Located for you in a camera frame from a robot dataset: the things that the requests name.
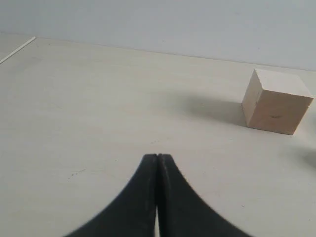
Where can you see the large light wooden cube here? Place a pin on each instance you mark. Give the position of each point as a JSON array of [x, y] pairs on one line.
[[275, 101]]

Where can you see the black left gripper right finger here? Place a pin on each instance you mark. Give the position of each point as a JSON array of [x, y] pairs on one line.
[[181, 211]]

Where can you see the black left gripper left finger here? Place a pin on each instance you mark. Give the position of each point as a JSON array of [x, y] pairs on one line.
[[133, 212]]

